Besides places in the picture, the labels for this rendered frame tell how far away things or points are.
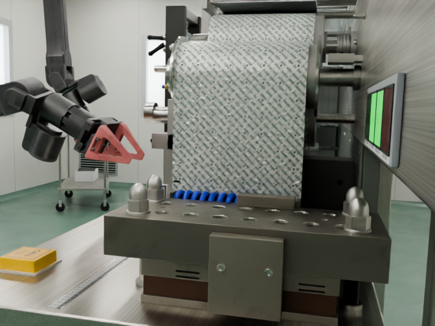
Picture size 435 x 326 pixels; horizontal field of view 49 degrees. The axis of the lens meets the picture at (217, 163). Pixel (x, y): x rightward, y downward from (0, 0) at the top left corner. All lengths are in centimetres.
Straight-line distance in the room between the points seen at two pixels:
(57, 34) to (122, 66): 561
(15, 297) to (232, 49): 54
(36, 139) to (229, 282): 49
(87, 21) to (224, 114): 656
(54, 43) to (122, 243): 84
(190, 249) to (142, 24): 638
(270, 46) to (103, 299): 50
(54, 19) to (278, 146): 83
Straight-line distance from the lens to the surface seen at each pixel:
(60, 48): 143
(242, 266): 65
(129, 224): 70
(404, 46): 39
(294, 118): 82
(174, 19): 123
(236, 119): 84
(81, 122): 91
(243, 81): 83
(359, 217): 66
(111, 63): 711
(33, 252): 92
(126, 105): 698
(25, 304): 77
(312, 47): 86
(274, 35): 108
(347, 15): 124
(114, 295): 77
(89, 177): 587
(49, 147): 96
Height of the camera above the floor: 119
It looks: 7 degrees down
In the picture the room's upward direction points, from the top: 2 degrees clockwise
